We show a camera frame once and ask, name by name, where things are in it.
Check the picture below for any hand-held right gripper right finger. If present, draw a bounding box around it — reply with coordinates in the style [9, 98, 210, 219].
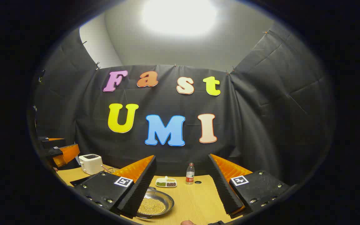
[209, 154, 291, 215]

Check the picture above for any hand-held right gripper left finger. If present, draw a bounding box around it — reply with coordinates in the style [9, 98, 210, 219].
[74, 155, 157, 218]

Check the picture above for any stainless steel pot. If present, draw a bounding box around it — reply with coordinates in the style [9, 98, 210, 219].
[136, 187, 175, 219]

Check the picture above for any black induction cooktop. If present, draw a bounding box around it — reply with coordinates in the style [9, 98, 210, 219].
[71, 176, 92, 187]

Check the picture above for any pile of soybeans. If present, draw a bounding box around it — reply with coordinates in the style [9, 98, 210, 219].
[138, 197, 167, 215]

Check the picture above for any white divided dish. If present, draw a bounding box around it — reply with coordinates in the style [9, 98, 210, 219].
[156, 176, 178, 188]

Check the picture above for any white toaster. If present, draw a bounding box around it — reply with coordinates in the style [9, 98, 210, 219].
[79, 154, 103, 175]

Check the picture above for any clear plastic water bottle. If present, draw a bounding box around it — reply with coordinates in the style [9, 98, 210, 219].
[186, 162, 195, 185]

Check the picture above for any black backdrop cloth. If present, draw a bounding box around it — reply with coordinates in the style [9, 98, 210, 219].
[32, 23, 337, 188]

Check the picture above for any bright ceiling light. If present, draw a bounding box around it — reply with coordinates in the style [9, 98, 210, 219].
[141, 0, 218, 36]

